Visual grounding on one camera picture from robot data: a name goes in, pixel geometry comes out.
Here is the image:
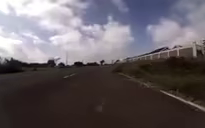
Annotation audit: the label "row of dark trees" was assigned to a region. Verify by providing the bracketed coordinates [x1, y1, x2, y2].
[21, 58, 121, 69]

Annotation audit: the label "dark asphalt road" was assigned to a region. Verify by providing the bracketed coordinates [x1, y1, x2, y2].
[0, 65, 205, 128]

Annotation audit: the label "white dashed centre line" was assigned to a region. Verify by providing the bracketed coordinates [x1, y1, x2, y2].
[62, 72, 78, 80]

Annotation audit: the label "pole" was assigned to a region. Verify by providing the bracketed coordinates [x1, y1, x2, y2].
[65, 50, 69, 67]

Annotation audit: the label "grass verge with bushes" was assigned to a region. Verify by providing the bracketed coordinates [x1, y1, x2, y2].
[112, 56, 205, 108]

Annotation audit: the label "dark roadside bushes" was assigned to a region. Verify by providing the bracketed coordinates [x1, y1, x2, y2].
[0, 47, 24, 75]

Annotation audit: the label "white post wall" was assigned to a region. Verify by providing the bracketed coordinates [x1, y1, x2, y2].
[118, 41, 205, 64]

